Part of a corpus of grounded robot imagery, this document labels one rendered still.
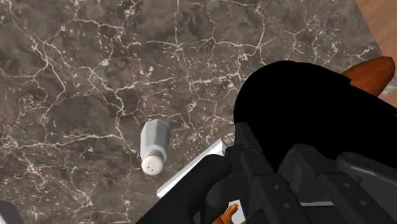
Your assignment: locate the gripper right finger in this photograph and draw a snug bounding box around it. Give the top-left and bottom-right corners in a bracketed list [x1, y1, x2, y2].
[277, 143, 397, 224]

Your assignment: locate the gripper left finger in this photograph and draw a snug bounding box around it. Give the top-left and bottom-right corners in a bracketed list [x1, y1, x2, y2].
[136, 122, 305, 224]

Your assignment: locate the small orange-brown object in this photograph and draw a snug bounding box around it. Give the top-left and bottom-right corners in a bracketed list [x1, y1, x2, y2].
[212, 203, 246, 224]

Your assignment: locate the white flat slab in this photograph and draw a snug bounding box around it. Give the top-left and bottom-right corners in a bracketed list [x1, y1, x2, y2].
[156, 137, 335, 224]

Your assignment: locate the large black rounded object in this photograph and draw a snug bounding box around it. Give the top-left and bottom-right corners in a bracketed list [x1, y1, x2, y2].
[232, 60, 397, 173]

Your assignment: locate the brown rounded object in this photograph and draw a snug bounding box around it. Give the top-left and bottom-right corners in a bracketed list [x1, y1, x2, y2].
[342, 55, 396, 97]

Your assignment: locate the grey salt shaker white cap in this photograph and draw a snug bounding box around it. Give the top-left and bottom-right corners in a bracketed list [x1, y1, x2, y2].
[139, 118, 172, 177]

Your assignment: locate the dark grey object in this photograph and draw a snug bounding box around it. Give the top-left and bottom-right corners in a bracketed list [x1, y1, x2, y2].
[0, 199, 25, 224]

